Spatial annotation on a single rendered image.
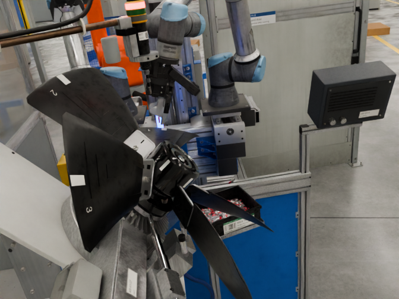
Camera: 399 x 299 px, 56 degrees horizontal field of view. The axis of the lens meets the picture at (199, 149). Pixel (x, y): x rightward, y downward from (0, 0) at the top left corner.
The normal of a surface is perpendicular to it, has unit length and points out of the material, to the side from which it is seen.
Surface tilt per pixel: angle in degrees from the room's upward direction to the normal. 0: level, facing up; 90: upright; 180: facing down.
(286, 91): 91
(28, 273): 90
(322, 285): 0
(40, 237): 50
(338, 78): 15
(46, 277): 90
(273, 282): 90
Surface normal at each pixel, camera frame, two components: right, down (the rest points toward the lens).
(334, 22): 0.12, 0.41
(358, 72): -0.07, -0.76
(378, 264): -0.11, -0.90
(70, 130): 0.84, -0.34
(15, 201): 0.69, -0.69
